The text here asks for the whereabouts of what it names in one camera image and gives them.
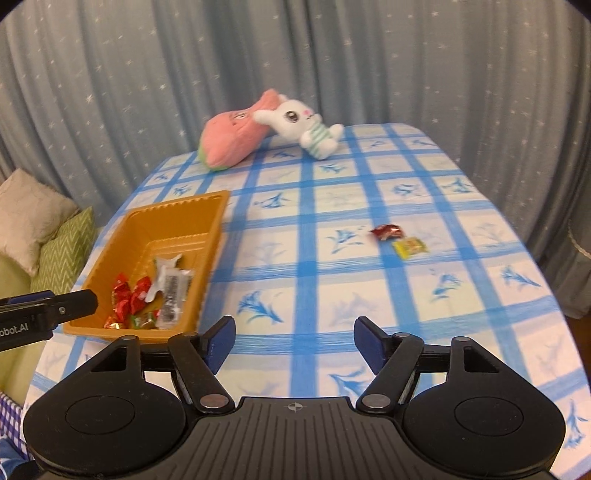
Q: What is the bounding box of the grey cloth with lace trim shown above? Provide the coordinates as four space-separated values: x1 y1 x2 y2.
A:
568 217 591 319

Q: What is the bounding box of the small red candy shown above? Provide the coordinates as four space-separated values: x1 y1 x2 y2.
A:
129 277 153 315

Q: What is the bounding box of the blue checked tablecloth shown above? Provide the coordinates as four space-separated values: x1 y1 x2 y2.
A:
23 122 580 480

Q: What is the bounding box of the clear packet of dark bars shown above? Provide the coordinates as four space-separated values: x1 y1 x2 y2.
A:
157 270 192 329

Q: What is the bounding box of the green zigzag pillow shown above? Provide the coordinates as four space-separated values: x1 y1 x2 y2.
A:
30 206 98 294

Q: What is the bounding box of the brown red candy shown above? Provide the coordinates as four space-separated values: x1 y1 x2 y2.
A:
369 224 403 241

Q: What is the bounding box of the large red snack packet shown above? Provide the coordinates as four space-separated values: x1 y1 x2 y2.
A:
113 273 133 309

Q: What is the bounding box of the orange plastic tray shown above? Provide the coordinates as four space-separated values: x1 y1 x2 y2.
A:
62 190 230 344

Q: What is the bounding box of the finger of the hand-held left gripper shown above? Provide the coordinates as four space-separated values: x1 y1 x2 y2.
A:
28 289 99 325
0 290 54 308

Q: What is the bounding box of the grey blue star curtain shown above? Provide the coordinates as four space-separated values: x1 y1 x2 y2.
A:
0 0 591 319

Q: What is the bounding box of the white bunny plush toy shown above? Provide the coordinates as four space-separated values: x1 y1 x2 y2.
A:
252 95 345 160

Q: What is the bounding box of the green candy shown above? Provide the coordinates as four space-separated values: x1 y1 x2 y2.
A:
129 311 161 329

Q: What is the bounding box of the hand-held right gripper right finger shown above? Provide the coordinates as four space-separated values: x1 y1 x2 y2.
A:
354 316 505 414

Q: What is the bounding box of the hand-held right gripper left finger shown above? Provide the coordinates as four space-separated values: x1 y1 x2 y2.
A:
85 316 237 414

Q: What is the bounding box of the yellow candy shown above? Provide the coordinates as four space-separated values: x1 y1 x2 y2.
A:
392 236 429 261

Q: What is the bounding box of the beige pillow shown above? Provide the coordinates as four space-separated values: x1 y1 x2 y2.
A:
0 167 79 277

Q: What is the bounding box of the white snack packet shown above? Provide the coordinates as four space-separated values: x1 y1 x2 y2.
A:
145 254 185 303

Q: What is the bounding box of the pink plush toy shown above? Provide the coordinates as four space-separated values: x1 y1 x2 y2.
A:
198 90 287 172

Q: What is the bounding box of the blue white checked cloth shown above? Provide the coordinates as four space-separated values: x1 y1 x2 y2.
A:
0 390 28 462

